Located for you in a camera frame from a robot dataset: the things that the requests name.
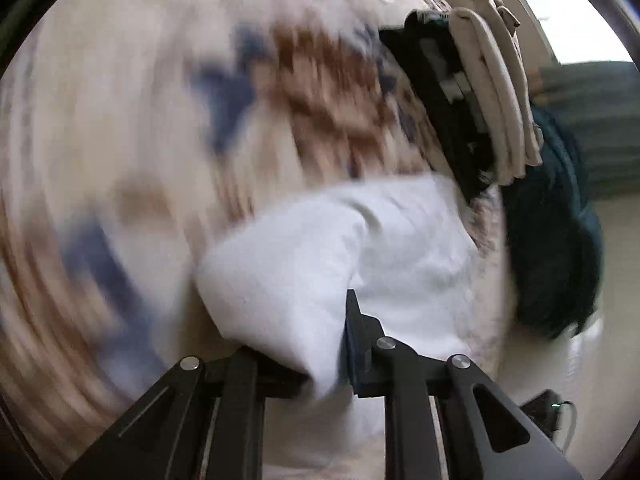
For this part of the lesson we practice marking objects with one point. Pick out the white cloth garment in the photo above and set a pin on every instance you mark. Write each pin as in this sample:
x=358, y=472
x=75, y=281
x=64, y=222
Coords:
x=278, y=284

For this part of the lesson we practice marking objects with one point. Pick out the folded black garment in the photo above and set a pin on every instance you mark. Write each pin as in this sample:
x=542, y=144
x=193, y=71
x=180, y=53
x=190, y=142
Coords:
x=425, y=50

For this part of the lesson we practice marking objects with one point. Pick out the folded beige garment stack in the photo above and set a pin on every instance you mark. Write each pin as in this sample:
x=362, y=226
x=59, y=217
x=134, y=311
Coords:
x=487, y=43

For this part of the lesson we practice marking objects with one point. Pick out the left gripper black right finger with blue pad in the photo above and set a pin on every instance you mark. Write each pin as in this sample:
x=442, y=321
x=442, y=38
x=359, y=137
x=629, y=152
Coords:
x=444, y=419

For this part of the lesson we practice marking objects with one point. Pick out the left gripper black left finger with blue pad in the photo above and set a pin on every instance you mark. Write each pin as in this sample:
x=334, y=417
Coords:
x=201, y=420

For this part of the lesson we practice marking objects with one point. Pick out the green striped curtain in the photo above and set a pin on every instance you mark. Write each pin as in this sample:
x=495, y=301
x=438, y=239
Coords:
x=598, y=103

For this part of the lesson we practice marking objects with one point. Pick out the dark teal fleece blanket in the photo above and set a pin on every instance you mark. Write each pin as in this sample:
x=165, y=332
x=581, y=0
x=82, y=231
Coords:
x=554, y=236

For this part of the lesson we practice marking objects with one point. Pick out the floral bed blanket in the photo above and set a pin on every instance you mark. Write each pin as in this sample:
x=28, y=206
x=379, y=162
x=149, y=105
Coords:
x=136, y=132

